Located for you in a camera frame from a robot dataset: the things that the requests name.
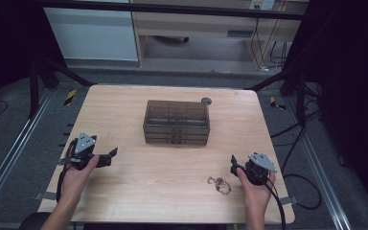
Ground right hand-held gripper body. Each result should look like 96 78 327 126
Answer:
240 152 278 187

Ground brown translucent drawer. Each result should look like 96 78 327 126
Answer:
145 137 209 146

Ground black curtain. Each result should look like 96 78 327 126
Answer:
283 0 368 221
0 0 67 124

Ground yellow black striped tape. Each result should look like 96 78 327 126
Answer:
63 89 78 106
269 96 288 111

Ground person's left hand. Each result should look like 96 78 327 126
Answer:
57 154 101 205

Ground white cabinet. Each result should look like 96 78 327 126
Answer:
43 0 139 62

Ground grey tape strip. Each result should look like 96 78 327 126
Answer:
279 195 300 206
34 191 58 201

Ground black cables under desk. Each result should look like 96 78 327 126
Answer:
249 17 289 71

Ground beaded metal bracelet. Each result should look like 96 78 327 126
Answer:
206 175 233 196

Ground white power strip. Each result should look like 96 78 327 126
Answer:
249 0 276 11

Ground black metal stand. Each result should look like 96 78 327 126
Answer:
28 57 97 120
243 68 321 127

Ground person's right hand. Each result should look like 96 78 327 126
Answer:
236 167 276 215

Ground brown translucent drawer box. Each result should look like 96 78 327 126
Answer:
143 100 211 146

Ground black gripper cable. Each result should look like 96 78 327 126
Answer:
252 169 288 230
56 138 79 203

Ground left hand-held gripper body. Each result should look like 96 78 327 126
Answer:
57 131 98 171

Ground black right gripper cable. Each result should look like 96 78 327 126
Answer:
252 169 288 230

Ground black horizontal frame bar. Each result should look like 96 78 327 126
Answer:
41 0 305 21

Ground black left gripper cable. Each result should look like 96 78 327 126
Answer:
56 138 79 203

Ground aluminium floor rail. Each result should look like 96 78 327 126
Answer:
0 88 55 222
284 95 353 230

